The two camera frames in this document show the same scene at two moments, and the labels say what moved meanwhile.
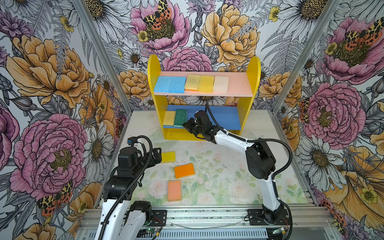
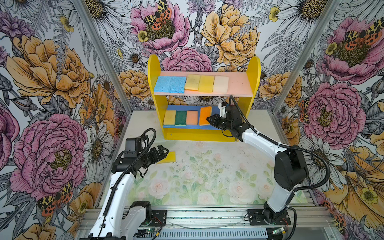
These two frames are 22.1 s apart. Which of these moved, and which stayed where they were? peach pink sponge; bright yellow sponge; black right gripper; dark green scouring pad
Moved: peach pink sponge; black right gripper
Stayed: dark green scouring pad; bright yellow sponge
